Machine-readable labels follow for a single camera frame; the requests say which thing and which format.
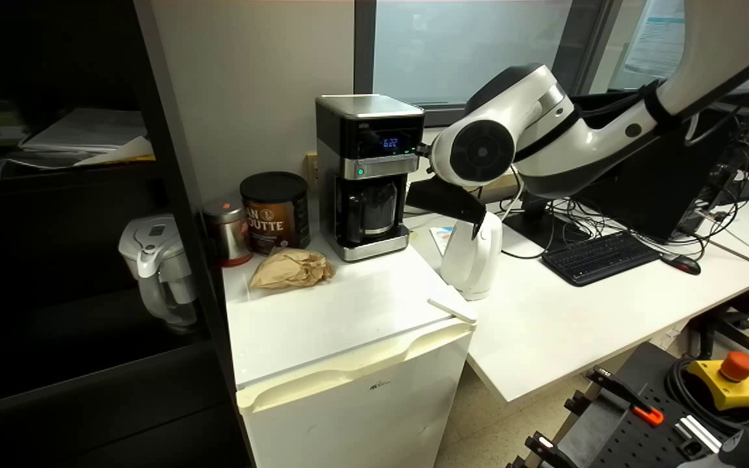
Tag crumpled brown paper bag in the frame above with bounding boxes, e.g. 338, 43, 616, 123
251, 251, 334, 292

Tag black keyboard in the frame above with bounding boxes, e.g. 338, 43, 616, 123
541, 234, 658, 287

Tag white desk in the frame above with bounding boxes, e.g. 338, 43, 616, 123
408, 173, 749, 407

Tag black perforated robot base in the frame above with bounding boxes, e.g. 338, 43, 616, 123
525, 347, 749, 468

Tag dark coffee canister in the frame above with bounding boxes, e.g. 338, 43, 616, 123
241, 173, 311, 255

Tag stack of papers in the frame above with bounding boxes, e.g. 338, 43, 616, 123
0, 106, 157, 174

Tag white water filter pitcher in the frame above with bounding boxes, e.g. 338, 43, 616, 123
117, 214, 198, 333

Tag yellow emergency stop button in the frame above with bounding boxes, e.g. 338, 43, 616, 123
688, 352, 749, 411

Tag white electric kettle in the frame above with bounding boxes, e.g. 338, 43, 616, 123
441, 214, 502, 303

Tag black shelving unit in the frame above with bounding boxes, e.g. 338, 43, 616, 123
0, 0, 254, 468

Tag white mini fridge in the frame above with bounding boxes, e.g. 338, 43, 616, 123
225, 248, 477, 468

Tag small red silver tin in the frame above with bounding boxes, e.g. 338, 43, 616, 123
208, 201, 254, 266

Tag black silver coffee maker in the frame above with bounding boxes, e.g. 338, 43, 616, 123
315, 95, 424, 262

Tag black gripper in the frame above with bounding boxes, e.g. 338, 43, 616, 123
407, 178, 488, 238

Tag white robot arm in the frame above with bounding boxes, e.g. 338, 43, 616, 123
407, 0, 749, 227

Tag black orange clamp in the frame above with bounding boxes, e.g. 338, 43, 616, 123
592, 370, 666, 427

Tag black computer monitor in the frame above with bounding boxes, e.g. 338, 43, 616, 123
575, 110, 736, 244

